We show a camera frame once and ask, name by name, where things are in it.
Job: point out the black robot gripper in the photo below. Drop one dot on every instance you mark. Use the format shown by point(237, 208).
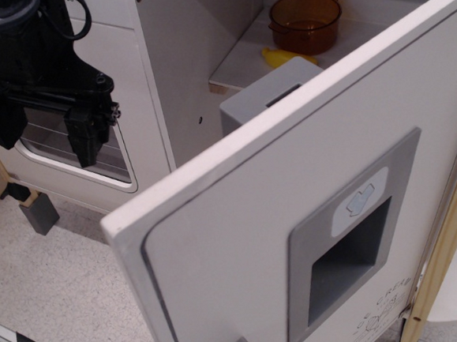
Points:
point(39, 69)

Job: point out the white toy fridge door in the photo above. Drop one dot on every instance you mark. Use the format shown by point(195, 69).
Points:
point(309, 223)

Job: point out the white fridge cabinet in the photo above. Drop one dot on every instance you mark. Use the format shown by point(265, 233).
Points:
point(202, 51)

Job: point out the grey cabinet foot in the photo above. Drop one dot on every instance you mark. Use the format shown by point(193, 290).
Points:
point(41, 214)

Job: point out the white toy oven door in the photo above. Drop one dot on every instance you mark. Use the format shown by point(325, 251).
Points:
point(137, 153)

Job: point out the yellow toy banana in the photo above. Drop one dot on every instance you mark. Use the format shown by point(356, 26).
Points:
point(276, 58)

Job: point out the grey ice dispenser box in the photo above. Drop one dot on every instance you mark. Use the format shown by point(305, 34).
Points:
point(256, 98)

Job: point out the amber transparent plastic pot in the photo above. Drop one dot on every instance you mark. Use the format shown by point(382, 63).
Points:
point(305, 26)

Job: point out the wooden side frame post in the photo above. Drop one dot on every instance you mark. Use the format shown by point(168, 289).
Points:
point(437, 265)

